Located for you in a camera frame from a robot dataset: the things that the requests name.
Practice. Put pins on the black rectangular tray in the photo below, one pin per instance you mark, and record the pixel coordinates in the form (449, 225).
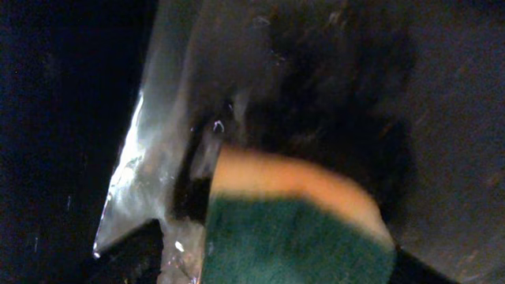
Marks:
(113, 115)

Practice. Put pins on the yellow green sponge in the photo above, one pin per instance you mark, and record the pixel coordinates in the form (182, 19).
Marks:
(273, 219)

